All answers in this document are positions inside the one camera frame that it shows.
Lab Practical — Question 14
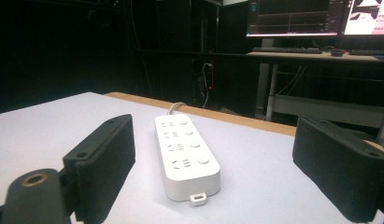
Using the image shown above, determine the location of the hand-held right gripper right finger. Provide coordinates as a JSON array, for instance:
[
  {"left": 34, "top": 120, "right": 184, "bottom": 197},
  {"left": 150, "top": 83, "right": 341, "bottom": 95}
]
[{"left": 292, "top": 115, "right": 384, "bottom": 224}]

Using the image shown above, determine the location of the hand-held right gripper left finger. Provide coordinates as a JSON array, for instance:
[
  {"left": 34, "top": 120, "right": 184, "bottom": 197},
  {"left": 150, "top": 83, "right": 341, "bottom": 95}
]
[{"left": 62, "top": 113, "right": 136, "bottom": 224}]

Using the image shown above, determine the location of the white power strip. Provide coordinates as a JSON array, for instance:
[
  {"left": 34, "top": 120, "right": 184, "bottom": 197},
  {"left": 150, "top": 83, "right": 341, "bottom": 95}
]
[{"left": 153, "top": 113, "right": 221, "bottom": 207}]

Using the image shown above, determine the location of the wooden desk with metal legs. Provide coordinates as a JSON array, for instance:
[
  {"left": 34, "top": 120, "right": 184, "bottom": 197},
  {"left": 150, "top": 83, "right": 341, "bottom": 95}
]
[{"left": 245, "top": 50, "right": 384, "bottom": 147}]

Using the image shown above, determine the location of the black keyboard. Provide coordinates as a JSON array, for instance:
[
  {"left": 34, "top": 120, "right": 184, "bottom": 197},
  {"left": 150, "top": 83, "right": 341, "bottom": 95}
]
[
  {"left": 250, "top": 47, "right": 324, "bottom": 55},
  {"left": 348, "top": 49, "right": 384, "bottom": 57}
]

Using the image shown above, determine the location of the bright picture monitor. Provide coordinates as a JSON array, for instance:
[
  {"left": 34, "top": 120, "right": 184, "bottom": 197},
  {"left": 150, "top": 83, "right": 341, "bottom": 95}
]
[{"left": 342, "top": 0, "right": 384, "bottom": 36}]

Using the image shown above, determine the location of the dark graph monitor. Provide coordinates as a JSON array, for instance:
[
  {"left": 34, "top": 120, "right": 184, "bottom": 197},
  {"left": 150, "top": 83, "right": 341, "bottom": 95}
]
[{"left": 246, "top": 0, "right": 349, "bottom": 38}]

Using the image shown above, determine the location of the white power strip cable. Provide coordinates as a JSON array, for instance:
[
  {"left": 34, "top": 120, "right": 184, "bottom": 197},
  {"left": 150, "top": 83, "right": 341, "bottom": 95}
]
[{"left": 166, "top": 101, "right": 188, "bottom": 116}]

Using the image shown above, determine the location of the dark rack with cables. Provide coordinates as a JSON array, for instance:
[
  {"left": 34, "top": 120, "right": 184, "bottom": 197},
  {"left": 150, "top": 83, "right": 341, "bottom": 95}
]
[{"left": 192, "top": 59, "right": 216, "bottom": 110}]

